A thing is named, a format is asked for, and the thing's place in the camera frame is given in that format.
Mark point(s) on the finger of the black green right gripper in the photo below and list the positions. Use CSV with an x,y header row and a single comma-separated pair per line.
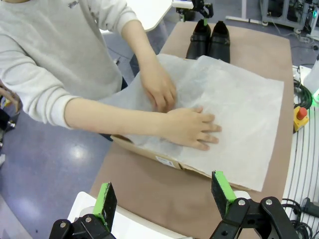
x,y
181,15
206,22

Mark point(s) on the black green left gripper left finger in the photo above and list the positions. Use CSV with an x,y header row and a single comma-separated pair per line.
x,y
106,199

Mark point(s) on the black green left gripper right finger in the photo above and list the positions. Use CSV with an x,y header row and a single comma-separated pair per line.
x,y
224,191

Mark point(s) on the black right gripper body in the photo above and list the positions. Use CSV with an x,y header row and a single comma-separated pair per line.
x,y
197,4

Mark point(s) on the black leather ankle shoe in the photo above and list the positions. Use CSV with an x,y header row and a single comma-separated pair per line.
x,y
220,42
198,42

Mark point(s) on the white tissue paper sheet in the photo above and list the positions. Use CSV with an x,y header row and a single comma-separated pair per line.
x,y
244,112

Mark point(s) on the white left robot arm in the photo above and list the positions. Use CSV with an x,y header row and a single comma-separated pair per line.
x,y
312,77

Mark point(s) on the person's left forearm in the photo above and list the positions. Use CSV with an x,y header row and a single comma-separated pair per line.
x,y
139,42

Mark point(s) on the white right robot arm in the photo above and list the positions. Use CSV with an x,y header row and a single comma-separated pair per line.
x,y
182,3

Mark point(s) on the person's right forearm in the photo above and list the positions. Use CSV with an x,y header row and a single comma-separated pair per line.
x,y
112,117

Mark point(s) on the cardboard shoe box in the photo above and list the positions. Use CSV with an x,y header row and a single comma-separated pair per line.
x,y
149,154

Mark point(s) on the person's right hand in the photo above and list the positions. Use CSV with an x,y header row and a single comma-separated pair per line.
x,y
189,127

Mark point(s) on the person's left hand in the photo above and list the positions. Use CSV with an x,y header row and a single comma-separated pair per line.
x,y
159,87

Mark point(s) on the white round-cornered desk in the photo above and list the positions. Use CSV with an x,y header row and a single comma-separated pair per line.
x,y
152,12

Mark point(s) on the white table foot bar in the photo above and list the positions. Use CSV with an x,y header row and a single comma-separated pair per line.
x,y
245,20

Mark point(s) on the grey equipment rack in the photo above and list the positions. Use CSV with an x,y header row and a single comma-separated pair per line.
x,y
286,11

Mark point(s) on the black handheld enabling device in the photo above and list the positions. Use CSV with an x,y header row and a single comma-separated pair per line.
x,y
310,206

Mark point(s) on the yellow red emergency stop button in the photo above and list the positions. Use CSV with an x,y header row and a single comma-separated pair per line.
x,y
300,119

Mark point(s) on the white floor power strip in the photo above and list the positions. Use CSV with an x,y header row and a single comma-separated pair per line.
x,y
310,37

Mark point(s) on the person in grey sweatshirt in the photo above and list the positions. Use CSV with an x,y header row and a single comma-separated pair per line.
x,y
62,49

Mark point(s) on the aluminium slotted base plate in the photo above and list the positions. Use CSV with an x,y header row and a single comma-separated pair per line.
x,y
302,161

